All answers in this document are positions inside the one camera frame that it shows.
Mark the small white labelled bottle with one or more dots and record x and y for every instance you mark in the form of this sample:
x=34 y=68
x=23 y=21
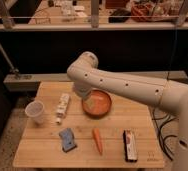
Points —
x=62 y=107

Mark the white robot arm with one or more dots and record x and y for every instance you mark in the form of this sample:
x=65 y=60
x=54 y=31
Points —
x=167 y=95

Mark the orange bowl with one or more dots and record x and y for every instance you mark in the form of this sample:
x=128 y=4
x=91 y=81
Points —
x=97 y=104

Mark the orange carrot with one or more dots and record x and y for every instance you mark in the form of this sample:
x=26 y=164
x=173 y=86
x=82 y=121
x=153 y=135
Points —
x=98 y=141

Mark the blue sponge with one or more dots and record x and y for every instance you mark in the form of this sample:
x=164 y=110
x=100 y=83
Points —
x=67 y=138

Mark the clear plastic cup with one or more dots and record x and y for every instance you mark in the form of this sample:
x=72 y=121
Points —
x=35 y=111

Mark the grey metal beam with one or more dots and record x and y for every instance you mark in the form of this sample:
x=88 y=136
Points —
x=30 y=82

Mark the diagonal metal strut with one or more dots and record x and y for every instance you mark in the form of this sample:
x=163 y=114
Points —
x=13 y=69

